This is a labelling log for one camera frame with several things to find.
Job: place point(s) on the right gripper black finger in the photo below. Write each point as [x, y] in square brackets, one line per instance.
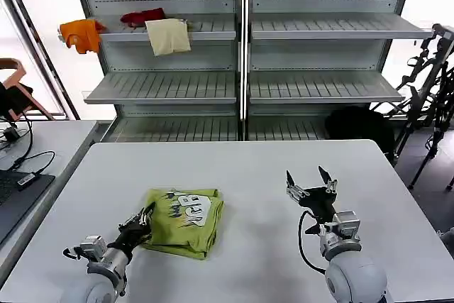
[296, 192]
[330, 186]

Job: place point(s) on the black tripod stand rack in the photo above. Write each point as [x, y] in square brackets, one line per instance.
[441, 30]

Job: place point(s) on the black cloth on chair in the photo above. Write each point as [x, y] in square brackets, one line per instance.
[14, 99]

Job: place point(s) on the small power adapter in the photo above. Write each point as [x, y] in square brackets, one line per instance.
[10, 133]

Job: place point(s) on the grey side table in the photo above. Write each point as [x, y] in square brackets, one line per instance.
[71, 136]

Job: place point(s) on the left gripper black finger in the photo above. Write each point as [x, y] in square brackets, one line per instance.
[147, 219]
[142, 215]

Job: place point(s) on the black laptop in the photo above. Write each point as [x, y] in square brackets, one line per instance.
[21, 196]

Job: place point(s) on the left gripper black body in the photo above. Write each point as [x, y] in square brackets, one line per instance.
[129, 235]

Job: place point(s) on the small usb dongle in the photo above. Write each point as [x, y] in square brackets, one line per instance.
[26, 179]

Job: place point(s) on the green t-shirt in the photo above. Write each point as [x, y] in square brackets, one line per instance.
[184, 232]

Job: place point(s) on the black bag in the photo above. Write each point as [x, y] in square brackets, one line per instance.
[361, 125]

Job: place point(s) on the grey metal shelf with cloths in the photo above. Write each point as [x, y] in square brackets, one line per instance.
[170, 86]

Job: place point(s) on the wooden chair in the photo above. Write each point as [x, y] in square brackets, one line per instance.
[16, 69]

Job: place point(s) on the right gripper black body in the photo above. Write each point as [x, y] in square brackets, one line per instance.
[321, 203]

